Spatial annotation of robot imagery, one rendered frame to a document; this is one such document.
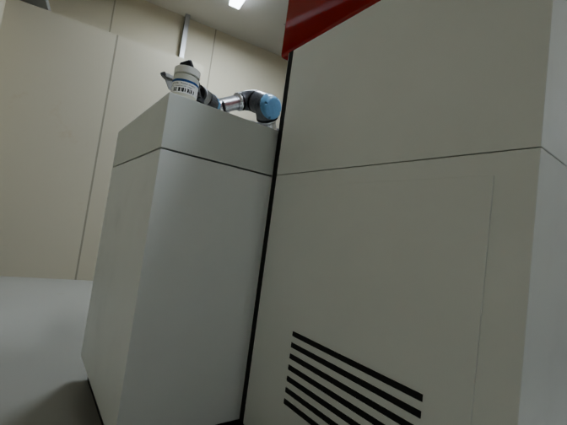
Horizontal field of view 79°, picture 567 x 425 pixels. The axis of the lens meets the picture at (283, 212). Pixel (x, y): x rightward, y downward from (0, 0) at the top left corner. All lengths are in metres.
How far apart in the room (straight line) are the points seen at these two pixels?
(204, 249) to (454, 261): 0.62
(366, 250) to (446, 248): 0.17
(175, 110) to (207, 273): 0.44
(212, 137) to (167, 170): 0.16
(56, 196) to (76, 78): 1.07
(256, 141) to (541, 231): 0.74
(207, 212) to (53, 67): 3.01
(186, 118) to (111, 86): 2.83
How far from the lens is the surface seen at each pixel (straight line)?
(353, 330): 0.78
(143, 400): 1.03
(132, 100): 3.75
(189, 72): 1.03
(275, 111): 1.83
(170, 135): 0.94
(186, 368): 1.04
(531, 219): 0.62
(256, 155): 1.05
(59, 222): 3.60
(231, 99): 1.86
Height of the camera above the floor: 0.64
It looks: 4 degrees up
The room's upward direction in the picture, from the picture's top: 8 degrees clockwise
